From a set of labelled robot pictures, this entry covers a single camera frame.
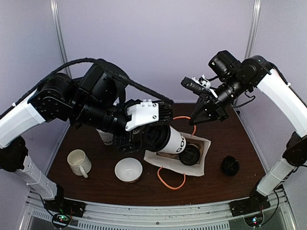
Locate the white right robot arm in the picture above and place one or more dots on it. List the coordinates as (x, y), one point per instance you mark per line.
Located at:
(279, 118)

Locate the white ceramic bowl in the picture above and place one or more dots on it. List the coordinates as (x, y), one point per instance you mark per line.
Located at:
(128, 170)

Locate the stack of black lids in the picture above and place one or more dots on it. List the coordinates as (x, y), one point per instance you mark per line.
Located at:
(230, 166)

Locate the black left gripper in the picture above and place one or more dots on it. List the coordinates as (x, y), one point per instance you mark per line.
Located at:
(126, 144)

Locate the black coffee cup lid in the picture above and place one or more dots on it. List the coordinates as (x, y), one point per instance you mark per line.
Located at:
(190, 155)

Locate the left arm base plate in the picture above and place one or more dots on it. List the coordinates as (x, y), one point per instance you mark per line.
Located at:
(67, 207)

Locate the aluminium frame left post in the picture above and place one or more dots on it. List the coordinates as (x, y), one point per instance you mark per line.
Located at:
(59, 35)

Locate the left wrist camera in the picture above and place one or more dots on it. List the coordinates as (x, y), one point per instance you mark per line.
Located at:
(147, 112)

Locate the cream ceramic mug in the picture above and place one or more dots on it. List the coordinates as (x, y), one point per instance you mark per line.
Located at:
(79, 163)

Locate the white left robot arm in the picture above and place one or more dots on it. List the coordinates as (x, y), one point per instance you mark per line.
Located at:
(96, 100)

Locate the brown pulp cup carrier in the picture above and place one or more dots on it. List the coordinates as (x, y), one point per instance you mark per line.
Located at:
(176, 156)

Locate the aluminium front table rail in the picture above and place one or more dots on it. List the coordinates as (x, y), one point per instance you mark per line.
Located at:
(211, 216)

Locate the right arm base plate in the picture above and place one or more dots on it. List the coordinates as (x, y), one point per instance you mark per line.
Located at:
(248, 205)

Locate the aluminium frame post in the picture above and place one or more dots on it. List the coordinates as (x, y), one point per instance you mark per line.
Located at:
(59, 35)
(255, 18)

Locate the paper cup holding straws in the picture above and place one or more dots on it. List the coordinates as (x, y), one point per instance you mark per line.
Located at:
(106, 137)

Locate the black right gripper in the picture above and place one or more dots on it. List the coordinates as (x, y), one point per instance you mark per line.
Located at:
(212, 105)

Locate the white paper takeout bag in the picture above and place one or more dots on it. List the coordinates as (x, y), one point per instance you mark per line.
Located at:
(175, 165)

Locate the aluminium frame right post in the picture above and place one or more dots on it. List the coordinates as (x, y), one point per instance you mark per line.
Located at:
(255, 18)

